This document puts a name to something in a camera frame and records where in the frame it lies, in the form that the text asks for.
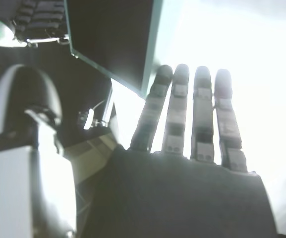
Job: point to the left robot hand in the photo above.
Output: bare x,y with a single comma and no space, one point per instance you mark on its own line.
177,198

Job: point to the dark panel with teal edge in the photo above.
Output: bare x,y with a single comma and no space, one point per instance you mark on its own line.
108,37

